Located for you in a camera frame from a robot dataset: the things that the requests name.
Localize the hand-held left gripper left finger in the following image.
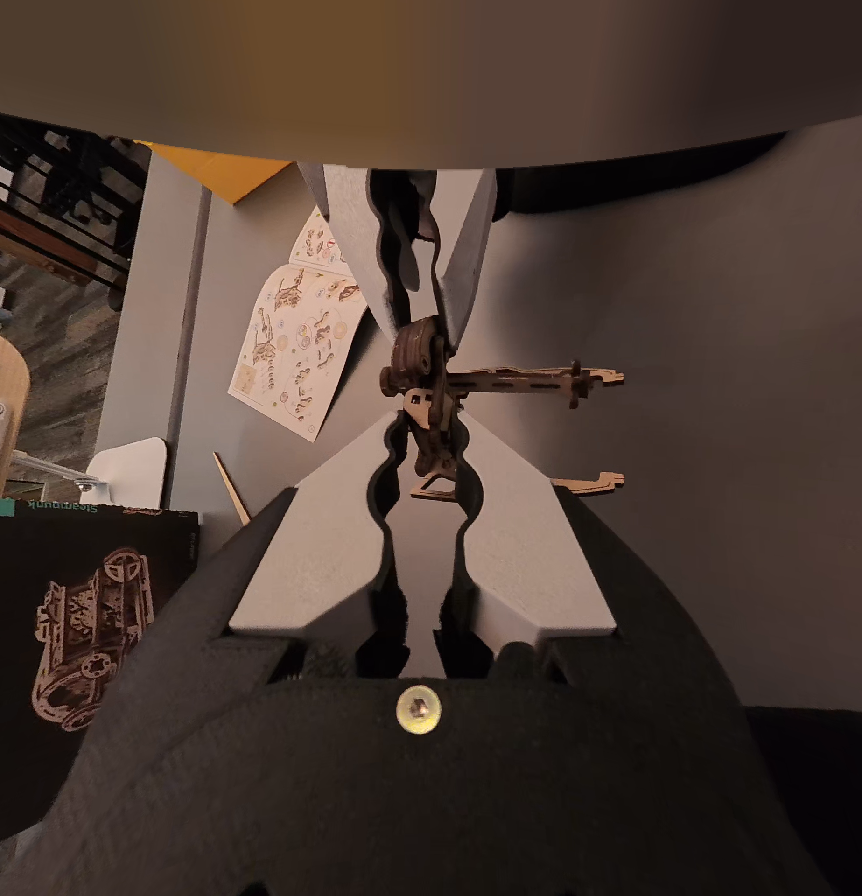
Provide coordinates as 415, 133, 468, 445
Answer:
229, 409, 412, 679

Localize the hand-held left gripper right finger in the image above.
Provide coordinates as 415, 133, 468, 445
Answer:
434, 409, 618, 679

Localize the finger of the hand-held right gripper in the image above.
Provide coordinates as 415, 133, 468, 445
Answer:
429, 168, 499, 350
298, 163, 423, 342

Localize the wooden mechanical model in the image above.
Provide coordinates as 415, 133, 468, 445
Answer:
379, 315, 625, 501

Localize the black model kit box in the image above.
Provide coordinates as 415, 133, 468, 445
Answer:
0, 497, 201, 851

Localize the thin wooden stick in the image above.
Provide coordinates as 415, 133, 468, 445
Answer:
212, 451, 252, 526

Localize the open instruction booklet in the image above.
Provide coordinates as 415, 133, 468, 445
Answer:
228, 206, 369, 443

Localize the yellow plastic bin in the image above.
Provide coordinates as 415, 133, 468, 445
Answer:
133, 140, 295, 205

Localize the white rounded board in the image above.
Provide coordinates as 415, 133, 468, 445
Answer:
88, 437, 169, 508

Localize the black metal chair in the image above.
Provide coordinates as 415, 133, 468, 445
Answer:
0, 112, 152, 289

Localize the round light wooden table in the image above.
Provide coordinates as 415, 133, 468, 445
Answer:
0, 329, 31, 491

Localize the metal bracket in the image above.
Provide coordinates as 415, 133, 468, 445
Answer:
0, 395, 111, 491

